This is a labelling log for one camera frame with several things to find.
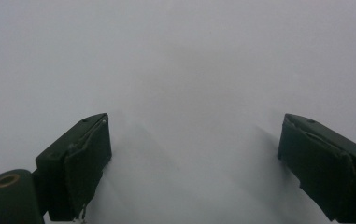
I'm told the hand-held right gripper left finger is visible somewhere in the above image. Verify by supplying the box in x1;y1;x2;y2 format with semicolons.
35;112;113;222

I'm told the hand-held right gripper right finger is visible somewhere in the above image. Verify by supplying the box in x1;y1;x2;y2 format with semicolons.
277;113;356;224

